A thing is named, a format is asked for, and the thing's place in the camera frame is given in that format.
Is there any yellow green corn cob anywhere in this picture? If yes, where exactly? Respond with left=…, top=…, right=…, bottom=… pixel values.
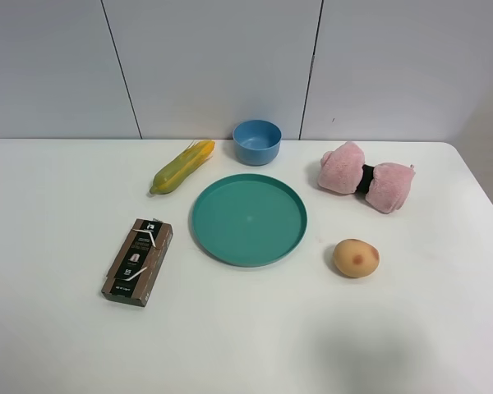
left=150, top=140, right=215, bottom=195

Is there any teal round plate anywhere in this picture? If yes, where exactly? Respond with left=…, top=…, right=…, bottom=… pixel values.
left=190, top=173, right=308, bottom=268

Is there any blue bowl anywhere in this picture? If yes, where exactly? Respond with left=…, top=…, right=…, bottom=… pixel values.
left=233, top=120, right=282, bottom=166

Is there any brown spotted potato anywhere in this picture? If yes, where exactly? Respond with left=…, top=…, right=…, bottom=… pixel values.
left=333, top=239, right=380, bottom=278

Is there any brown coffee capsule box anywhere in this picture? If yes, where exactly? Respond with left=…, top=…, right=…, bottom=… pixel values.
left=101, top=219, right=173, bottom=307

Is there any pink rolled plush towel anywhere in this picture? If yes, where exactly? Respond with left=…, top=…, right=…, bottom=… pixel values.
left=317, top=141, right=415, bottom=213

